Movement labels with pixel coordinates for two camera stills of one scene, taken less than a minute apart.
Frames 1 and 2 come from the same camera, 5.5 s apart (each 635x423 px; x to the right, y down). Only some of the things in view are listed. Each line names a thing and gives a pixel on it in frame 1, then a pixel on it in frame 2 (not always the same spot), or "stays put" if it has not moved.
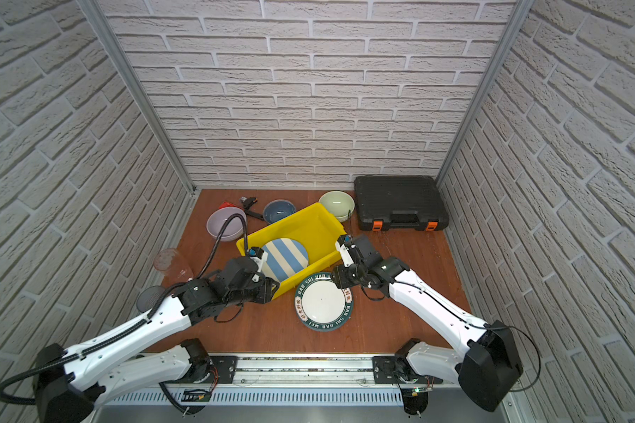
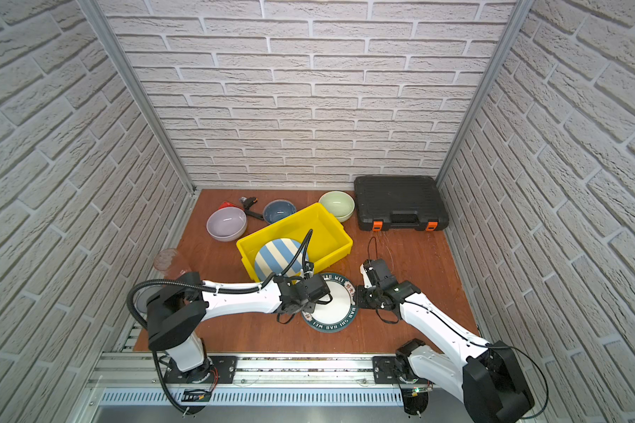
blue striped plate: x=285 y=258 stays put
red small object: x=225 y=204 stays put
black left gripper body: x=265 y=287 → x=311 y=306
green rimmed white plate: x=321 y=305 stays put
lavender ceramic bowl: x=234 y=228 stays put
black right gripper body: x=353 y=276 → x=369 y=298
